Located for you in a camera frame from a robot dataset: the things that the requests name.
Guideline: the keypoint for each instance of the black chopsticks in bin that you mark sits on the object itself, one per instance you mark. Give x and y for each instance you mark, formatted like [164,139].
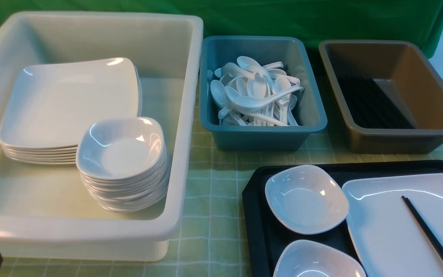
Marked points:
[369,106]

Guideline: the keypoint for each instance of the stack of white bowls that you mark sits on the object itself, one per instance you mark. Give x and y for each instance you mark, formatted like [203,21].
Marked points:
[124,163]

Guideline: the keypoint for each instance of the stack of white plates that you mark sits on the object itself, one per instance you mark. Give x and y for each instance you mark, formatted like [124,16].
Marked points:
[52,105]

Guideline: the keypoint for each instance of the brown plastic bin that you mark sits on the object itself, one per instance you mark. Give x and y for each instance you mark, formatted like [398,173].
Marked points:
[406,77]

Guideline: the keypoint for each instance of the black chopstick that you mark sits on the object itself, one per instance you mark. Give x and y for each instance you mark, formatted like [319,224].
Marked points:
[424,226]

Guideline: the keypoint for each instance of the teal plastic bin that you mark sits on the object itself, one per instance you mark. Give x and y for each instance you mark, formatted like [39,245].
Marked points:
[309,111]

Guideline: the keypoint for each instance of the large white square plate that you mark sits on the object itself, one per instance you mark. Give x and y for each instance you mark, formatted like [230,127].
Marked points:
[388,240]

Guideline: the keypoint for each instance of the large white plastic tub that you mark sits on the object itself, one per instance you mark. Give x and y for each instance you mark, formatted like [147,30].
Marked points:
[166,51]

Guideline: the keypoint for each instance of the pile of white spoons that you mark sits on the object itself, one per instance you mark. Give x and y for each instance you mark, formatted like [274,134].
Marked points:
[249,94]

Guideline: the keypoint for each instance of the green checkered tablecloth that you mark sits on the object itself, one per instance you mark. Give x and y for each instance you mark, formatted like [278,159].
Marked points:
[211,240]

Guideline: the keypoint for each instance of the green backdrop cloth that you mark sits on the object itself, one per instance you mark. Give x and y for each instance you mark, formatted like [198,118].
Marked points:
[312,21]

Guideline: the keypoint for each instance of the white bowl tray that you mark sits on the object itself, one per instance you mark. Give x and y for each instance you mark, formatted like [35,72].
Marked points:
[306,258]
[306,200]

